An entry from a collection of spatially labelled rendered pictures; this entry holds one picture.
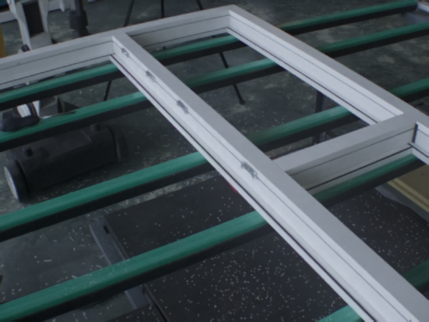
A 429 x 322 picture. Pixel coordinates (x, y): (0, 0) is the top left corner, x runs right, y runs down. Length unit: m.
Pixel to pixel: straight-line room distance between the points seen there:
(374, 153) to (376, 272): 0.41
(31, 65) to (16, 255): 0.96
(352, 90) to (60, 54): 0.86
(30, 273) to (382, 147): 1.52
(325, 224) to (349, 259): 0.09
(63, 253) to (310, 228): 1.50
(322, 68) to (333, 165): 0.43
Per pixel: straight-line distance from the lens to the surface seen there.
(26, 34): 2.44
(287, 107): 3.19
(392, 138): 1.26
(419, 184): 1.61
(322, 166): 1.13
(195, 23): 1.84
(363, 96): 1.41
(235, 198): 1.55
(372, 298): 0.90
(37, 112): 2.67
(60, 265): 2.27
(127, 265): 0.99
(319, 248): 0.97
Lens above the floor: 1.56
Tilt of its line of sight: 34 degrees down
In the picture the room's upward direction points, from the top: 1 degrees counter-clockwise
